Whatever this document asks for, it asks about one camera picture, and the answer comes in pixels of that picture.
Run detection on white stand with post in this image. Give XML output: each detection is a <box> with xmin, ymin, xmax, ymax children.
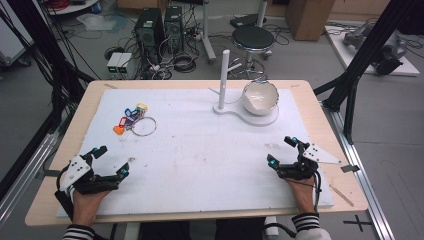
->
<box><xmin>208</xmin><ymin>49</ymin><xmax>280</xmax><ymax>128</ymax></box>

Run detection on white foam mat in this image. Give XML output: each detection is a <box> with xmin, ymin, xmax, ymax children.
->
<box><xmin>56</xmin><ymin>88</ymin><xmax>335</xmax><ymax>218</ymax></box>

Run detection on black metal frame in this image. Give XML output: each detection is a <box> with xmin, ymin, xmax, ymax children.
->
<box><xmin>313</xmin><ymin>0</ymin><xmax>419</xmax><ymax>145</ymax></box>
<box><xmin>0</xmin><ymin>0</ymin><xmax>96</xmax><ymax>134</ymax></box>

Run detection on clear plastic bag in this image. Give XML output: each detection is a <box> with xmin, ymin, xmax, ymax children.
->
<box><xmin>76</xmin><ymin>13</ymin><xmax>118</xmax><ymax>33</ymax></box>

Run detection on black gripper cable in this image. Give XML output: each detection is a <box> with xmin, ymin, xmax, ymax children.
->
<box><xmin>313</xmin><ymin>169</ymin><xmax>324</xmax><ymax>214</ymax></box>
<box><xmin>54</xmin><ymin>164</ymin><xmax>75</xmax><ymax>221</ymax></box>

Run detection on white power supply box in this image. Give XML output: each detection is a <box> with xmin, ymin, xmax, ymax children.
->
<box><xmin>106</xmin><ymin>52</ymin><xmax>124</xmax><ymax>75</ymax></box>
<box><xmin>117</xmin><ymin>52</ymin><xmax>134</xmax><ymax>75</ymax></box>

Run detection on aluminium rail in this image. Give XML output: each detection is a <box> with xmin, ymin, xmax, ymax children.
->
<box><xmin>0</xmin><ymin>133</ymin><xmax>61</xmax><ymax>231</ymax></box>
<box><xmin>321</xmin><ymin>101</ymin><xmax>396</xmax><ymax>240</ymax></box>

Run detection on white eggshell-shaped bowl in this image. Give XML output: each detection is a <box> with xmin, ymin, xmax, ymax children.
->
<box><xmin>241</xmin><ymin>79</ymin><xmax>280</xmax><ymax>117</ymax></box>

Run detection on person's legs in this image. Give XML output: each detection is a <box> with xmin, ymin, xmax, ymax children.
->
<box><xmin>138</xmin><ymin>217</ymin><xmax>268</xmax><ymax>240</ymax></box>

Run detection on brown cardboard box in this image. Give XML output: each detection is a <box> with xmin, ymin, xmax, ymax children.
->
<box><xmin>285</xmin><ymin>0</ymin><xmax>336</xmax><ymax>42</ymax></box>

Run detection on black round stool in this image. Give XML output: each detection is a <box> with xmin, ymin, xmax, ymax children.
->
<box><xmin>230</xmin><ymin>25</ymin><xmax>276</xmax><ymax>80</ymax></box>

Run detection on person's right hand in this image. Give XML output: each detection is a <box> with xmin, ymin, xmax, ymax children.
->
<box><xmin>284</xmin><ymin>176</ymin><xmax>318</xmax><ymax>216</ymax></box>

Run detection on grey tape piece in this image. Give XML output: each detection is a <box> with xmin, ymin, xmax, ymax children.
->
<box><xmin>340</xmin><ymin>164</ymin><xmax>361</xmax><ymax>174</ymax></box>

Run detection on key ring with coloured tags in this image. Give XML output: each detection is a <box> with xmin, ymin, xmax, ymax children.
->
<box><xmin>112</xmin><ymin>102</ymin><xmax>158</xmax><ymax>138</ymax></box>

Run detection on coiled black cables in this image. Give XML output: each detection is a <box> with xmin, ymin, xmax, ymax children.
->
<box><xmin>171</xmin><ymin>53</ymin><xmax>198</xmax><ymax>74</ymax></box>

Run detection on flat black case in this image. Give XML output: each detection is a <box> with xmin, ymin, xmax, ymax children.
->
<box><xmin>229</xmin><ymin>14</ymin><xmax>268</xmax><ymax>29</ymax></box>

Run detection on person's left hand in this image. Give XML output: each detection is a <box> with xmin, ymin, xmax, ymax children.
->
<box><xmin>71</xmin><ymin>187</ymin><xmax>113</xmax><ymax>228</ymax></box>

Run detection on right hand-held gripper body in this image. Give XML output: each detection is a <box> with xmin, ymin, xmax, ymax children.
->
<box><xmin>277</xmin><ymin>143</ymin><xmax>343</xmax><ymax>181</ymax></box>

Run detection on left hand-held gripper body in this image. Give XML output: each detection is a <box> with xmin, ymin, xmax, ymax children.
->
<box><xmin>54</xmin><ymin>153</ymin><xmax>123</xmax><ymax>196</ymax></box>

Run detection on small black computer tower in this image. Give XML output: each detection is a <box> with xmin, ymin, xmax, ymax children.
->
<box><xmin>163</xmin><ymin>5</ymin><xmax>185</xmax><ymax>54</ymax></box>

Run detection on thin wooden stick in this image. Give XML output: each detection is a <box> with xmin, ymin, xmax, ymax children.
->
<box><xmin>329</xmin><ymin>184</ymin><xmax>355</xmax><ymax>208</ymax></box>

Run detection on large black computer tower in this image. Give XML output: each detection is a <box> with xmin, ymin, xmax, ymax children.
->
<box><xmin>134</xmin><ymin>8</ymin><xmax>166</xmax><ymax>65</ymax></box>

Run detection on white floor board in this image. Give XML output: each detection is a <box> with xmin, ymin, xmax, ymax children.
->
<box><xmin>324</xmin><ymin>24</ymin><xmax>420</xmax><ymax>77</ymax></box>

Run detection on grey robot device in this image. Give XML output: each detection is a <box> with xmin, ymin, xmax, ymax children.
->
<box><xmin>343</xmin><ymin>23</ymin><xmax>409</xmax><ymax>76</ymax></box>

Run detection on white desk leg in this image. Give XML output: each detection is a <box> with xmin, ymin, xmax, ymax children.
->
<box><xmin>200</xmin><ymin>0</ymin><xmax>218</xmax><ymax>64</ymax></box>

